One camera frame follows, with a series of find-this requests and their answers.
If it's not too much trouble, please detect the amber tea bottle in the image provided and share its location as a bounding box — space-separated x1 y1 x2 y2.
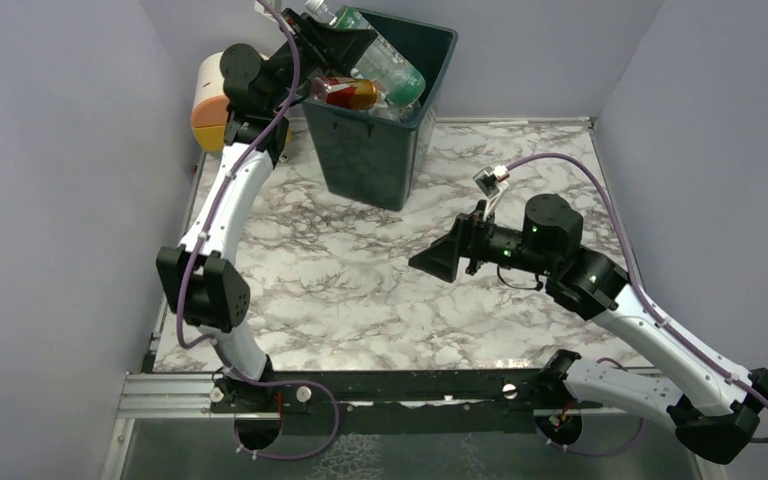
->
309 76 381 111

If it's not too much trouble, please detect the green tea bottle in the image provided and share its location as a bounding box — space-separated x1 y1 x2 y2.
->
305 0 426 108

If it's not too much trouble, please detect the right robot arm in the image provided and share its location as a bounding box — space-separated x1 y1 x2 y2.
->
409 194 768 465

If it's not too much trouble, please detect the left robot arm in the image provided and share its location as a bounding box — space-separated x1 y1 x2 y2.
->
156 8 377 387

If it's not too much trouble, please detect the dark green plastic bin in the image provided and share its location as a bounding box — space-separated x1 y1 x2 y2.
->
302 9 458 211

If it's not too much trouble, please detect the cream orange drawer box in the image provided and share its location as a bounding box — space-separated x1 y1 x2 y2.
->
190 52 229 152

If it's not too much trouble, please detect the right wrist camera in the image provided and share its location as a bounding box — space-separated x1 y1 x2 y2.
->
473 165 510 220

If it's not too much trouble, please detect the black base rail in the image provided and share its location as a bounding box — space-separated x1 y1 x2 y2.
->
174 368 573 438

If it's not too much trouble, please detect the aluminium frame rail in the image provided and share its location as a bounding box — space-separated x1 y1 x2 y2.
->
116 373 213 419

